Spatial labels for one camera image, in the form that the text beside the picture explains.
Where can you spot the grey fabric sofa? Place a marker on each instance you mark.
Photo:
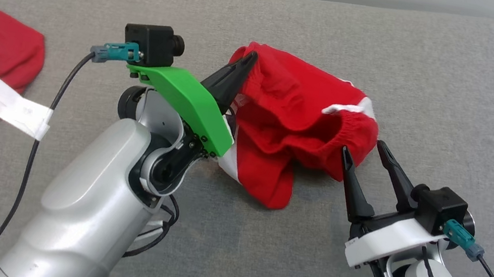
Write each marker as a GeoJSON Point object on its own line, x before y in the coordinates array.
{"type": "Point", "coordinates": [256, 260]}

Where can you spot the red shorts with white stripes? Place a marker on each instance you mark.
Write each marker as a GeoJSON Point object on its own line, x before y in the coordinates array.
{"type": "Point", "coordinates": [293, 101]}

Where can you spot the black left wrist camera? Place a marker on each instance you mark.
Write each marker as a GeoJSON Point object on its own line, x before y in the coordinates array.
{"type": "Point", "coordinates": [147, 44]}

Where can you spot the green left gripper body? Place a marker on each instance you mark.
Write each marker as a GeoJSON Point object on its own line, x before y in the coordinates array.
{"type": "Point", "coordinates": [183, 98]}

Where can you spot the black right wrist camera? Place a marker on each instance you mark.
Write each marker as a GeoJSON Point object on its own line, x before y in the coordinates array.
{"type": "Point", "coordinates": [438, 208]}

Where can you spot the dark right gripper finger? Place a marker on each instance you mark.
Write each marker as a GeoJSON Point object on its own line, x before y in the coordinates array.
{"type": "Point", "coordinates": [357, 199]}
{"type": "Point", "coordinates": [401, 189]}

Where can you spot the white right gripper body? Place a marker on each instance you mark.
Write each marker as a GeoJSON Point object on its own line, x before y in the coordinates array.
{"type": "Point", "coordinates": [390, 242]}

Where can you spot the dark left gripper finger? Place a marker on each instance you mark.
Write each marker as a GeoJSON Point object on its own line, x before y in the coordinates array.
{"type": "Point", "coordinates": [234, 96]}
{"type": "Point", "coordinates": [230, 73]}

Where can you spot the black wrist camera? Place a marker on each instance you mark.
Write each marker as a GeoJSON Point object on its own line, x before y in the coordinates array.
{"type": "Point", "coordinates": [147, 44]}
{"type": "Point", "coordinates": [438, 208]}

